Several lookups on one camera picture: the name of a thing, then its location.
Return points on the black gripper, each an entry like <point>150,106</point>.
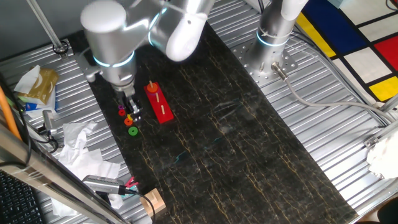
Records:
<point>129,97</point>

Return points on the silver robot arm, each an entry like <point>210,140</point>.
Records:
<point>273,40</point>

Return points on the red Hanoi base with pegs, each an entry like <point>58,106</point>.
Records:
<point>163,113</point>

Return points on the notched wooden block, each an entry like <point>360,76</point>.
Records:
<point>155,202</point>

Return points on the small crumpled white tissue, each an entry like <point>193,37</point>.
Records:
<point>74,133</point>

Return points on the large crumpled white tissue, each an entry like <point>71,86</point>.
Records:
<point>90,168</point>

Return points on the pink plastic clip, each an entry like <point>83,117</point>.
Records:
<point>130,183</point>

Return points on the silver ribbed device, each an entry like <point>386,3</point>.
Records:
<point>99,183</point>

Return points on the teal plastic clip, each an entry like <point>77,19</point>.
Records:
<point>129,194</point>

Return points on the gold tissue box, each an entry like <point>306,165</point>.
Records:
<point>43,84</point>

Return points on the black marble pattern mat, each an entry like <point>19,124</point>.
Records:
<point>217,155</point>

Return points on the blue tissue pack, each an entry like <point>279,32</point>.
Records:
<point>31,107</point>

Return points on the metal stand pole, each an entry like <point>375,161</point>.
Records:
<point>46,28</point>

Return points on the orange pole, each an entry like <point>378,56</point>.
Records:
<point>7,115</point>

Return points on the black keyboard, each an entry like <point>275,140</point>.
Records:
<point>18,202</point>

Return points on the Mondrian pattern panel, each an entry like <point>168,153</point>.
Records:
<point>335,28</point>

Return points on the white cloth bundle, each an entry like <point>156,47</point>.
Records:
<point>382,158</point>

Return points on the dark round object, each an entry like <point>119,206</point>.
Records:
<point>388,214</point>

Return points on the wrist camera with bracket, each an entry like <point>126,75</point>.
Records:
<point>88,71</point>

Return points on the silver camera on tripod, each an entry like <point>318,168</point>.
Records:
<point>48,119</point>

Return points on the aluminium frame beam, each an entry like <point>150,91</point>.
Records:
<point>46,174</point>

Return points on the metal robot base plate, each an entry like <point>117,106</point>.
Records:
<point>245,59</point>

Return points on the aluminium profile bracket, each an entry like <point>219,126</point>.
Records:
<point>382,132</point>

